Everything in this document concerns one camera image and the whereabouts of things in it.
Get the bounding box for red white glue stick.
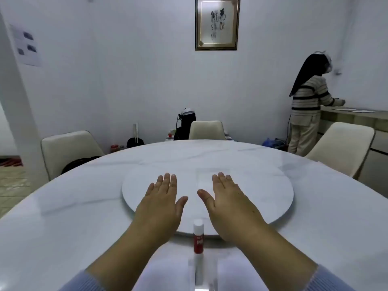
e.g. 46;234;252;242
192;219;205;285

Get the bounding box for person's left forearm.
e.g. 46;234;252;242
59;226;179;291

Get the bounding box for beige sideboard cabinet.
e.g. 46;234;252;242
316;105;388;199

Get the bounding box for person's right hand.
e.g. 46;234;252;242
197;172;270;242

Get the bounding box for blue plastic bag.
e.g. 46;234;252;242
262;137;287;152

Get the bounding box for stack of white papers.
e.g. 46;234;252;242
133;238;194;291
215;248;270;291

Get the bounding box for person's right forearm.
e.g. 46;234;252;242
224;224;349;291

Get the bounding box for person's left hand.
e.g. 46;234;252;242
130;172;189;240

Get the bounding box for round marble turntable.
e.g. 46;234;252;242
122;165;295;237

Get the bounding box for red slippers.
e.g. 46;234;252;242
0;158;23;168

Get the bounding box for black cloth bundle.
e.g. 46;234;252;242
61;156;102;175

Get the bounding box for cream upholstered chair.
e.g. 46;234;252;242
41;130;105;181
188;120;226;140
304;122;376;180

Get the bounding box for framed calligraphy picture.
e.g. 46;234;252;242
195;0;241;51

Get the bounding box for printed wall notice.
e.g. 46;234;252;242
9;24;42;67

